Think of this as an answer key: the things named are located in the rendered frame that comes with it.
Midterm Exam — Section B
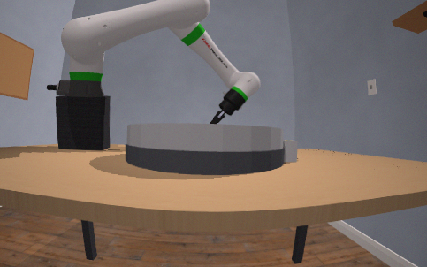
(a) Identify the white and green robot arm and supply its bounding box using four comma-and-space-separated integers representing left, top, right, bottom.
47, 0, 260, 110

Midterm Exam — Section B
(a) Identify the grey round turntable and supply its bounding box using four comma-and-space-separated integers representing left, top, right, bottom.
126, 123, 298, 175

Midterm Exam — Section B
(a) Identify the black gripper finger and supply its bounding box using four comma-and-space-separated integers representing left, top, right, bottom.
210, 111, 225, 124

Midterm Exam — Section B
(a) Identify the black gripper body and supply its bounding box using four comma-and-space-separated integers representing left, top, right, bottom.
219, 100, 235, 116

